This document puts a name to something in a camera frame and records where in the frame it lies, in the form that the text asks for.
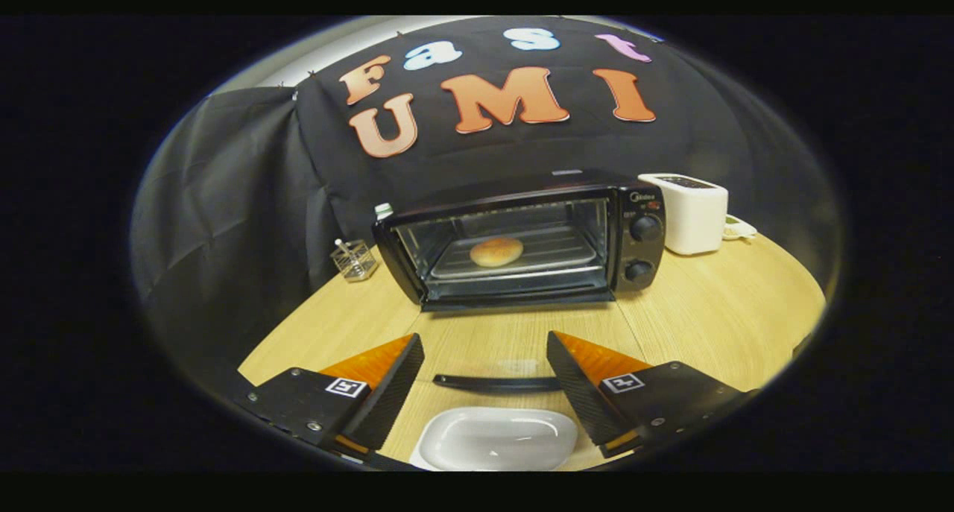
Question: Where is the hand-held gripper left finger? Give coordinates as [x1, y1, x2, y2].
[231, 333, 426, 464]

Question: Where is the white toaster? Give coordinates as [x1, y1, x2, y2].
[638, 173, 729, 256]

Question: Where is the round brown bread bun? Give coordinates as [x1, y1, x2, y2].
[470, 237, 524, 268]

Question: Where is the black backdrop cloth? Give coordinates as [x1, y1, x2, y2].
[130, 16, 843, 371]

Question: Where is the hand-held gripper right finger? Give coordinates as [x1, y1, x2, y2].
[546, 330, 761, 459]

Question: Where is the black toaster oven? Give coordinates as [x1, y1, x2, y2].
[372, 168, 666, 394]

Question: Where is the small wire basket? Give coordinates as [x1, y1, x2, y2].
[331, 238, 379, 282]

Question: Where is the white plate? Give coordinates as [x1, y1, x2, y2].
[409, 407, 579, 472]

